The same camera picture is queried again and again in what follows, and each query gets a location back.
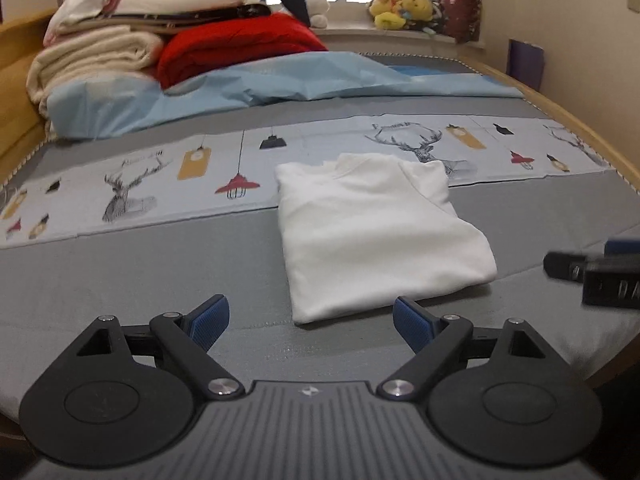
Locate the white plush toy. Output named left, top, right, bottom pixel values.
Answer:
left=306, top=0, right=330, bottom=29

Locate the white small shirt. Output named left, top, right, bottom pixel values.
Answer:
left=274, top=153, right=497, bottom=325

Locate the dark red cushion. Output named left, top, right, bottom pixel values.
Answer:
left=440, top=0, right=482, bottom=44

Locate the red blanket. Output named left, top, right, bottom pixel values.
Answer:
left=156, top=13, right=326, bottom=89

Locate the cream folded blanket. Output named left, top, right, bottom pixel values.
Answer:
left=26, top=26, right=164, bottom=118

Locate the light blue quilt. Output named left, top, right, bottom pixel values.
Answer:
left=40, top=51, right=522, bottom=140

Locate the white folded clothes stack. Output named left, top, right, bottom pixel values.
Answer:
left=43, top=0, right=271, bottom=47

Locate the yellow bear plush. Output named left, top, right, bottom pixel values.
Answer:
left=368, top=0, right=436, bottom=30

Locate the purple box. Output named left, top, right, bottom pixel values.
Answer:
left=506, top=39, right=546, bottom=91

